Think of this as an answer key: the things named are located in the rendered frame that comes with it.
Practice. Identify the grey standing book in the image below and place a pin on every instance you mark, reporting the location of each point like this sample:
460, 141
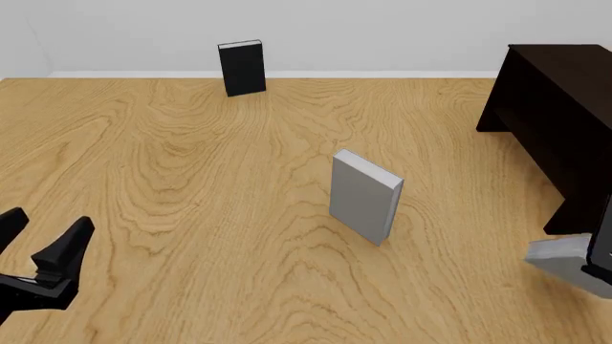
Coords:
356, 199

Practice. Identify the dark brown wooden cabinet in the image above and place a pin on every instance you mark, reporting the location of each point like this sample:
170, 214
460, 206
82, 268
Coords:
554, 118

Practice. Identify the grey book with pale pages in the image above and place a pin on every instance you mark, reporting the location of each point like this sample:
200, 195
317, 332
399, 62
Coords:
561, 263

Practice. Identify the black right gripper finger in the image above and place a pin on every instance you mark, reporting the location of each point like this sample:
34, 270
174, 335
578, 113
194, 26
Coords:
600, 247

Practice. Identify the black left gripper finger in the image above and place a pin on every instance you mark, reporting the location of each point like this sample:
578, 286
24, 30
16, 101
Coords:
10, 224
64, 251

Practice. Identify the black standing book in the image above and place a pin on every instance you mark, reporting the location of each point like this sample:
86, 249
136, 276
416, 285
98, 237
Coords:
242, 70

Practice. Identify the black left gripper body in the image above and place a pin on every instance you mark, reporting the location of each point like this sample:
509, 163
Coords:
28, 297

